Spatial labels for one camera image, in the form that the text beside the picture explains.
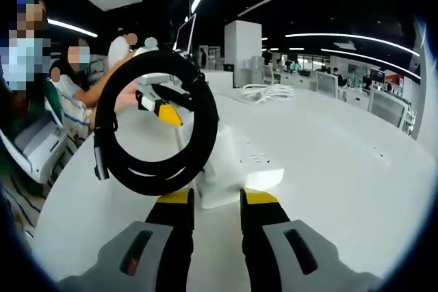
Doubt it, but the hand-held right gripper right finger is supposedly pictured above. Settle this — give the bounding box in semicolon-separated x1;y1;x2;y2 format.
240;188;383;292

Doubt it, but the white power strip cord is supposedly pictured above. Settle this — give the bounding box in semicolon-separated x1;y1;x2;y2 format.
172;82;296;156

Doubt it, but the person's striped white shirt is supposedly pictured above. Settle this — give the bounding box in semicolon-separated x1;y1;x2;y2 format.
0;78;95;241

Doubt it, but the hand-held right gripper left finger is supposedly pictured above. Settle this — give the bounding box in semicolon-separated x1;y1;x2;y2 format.
56;188;195;292

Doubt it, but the white power strip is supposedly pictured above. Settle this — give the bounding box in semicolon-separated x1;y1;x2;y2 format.
172;124;285;193

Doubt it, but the white mesh office chair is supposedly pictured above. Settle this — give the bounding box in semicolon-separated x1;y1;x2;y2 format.
314;71;340;99
368;89;410;130
261;64;278;85

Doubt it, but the person's left hand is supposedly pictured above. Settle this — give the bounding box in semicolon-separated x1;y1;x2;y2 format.
114;85;141;112

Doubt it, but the black charger cable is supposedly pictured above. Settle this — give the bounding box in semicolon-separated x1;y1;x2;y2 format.
92;49;220;198

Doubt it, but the white framed monitor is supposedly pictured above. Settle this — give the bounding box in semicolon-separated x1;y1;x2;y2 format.
174;13;198;55

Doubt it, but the red wall screen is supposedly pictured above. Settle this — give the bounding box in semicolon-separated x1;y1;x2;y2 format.
369;68;405;86

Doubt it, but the white charger brick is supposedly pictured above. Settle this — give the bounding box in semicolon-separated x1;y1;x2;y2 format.
200;126;249;210

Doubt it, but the person's green vest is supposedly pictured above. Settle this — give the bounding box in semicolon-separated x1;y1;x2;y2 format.
0;79;65;135

